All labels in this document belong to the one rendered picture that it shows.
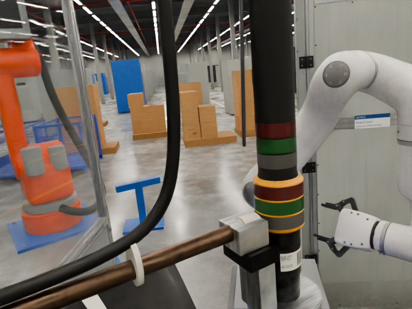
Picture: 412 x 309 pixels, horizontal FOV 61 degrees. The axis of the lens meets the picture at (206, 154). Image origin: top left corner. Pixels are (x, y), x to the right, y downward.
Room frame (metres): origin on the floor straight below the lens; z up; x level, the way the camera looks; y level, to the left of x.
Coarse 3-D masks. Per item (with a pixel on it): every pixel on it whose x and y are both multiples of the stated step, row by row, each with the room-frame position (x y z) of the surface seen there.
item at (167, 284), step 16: (160, 272) 0.39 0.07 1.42; (176, 272) 0.40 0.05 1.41; (112, 288) 0.35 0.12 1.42; (128, 288) 0.36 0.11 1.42; (144, 288) 0.37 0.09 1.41; (160, 288) 0.37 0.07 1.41; (176, 288) 0.38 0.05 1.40; (80, 304) 0.33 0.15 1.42; (112, 304) 0.34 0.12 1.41; (128, 304) 0.34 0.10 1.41; (144, 304) 0.35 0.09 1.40; (160, 304) 0.35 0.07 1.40; (176, 304) 0.36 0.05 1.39; (192, 304) 0.37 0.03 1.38
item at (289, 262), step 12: (276, 240) 0.27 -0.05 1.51; (288, 240) 0.27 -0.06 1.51; (288, 252) 0.27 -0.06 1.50; (300, 252) 0.28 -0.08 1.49; (276, 264) 0.27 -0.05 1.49; (288, 264) 0.27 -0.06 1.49; (300, 264) 0.28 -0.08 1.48; (276, 276) 0.27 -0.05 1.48; (288, 276) 0.27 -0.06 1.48; (288, 288) 0.27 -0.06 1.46; (288, 300) 0.27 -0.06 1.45
